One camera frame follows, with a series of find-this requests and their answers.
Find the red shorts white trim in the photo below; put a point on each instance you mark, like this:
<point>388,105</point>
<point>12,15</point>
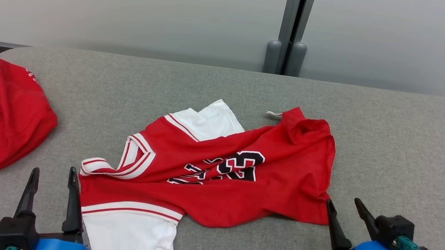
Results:
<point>11,116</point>

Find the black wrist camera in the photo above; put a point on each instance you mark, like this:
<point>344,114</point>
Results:
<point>16,231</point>
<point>394,229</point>

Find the grey cylindrical post foot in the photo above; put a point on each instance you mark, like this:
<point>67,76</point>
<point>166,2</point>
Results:
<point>272,59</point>
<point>297,61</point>

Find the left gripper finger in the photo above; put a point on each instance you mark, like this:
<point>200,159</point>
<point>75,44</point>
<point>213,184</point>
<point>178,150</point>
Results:
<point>29,194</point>
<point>73,204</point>

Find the grey metal partition post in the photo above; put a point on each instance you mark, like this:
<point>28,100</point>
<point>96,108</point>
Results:
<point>292,14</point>

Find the grey wall base rail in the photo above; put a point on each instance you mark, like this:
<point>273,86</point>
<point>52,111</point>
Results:
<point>3,44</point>

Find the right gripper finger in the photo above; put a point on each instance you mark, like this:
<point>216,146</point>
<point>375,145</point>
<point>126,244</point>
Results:
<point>366,215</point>
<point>337,230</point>

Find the red jersey white sleeves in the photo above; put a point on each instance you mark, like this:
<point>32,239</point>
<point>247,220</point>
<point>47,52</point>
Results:
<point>217,201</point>

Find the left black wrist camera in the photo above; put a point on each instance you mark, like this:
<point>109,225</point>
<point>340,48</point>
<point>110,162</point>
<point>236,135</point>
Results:
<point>16,231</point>

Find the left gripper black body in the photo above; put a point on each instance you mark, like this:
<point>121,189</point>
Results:
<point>64,237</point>

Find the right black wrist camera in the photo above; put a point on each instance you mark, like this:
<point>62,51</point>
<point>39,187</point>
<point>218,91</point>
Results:
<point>394,229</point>

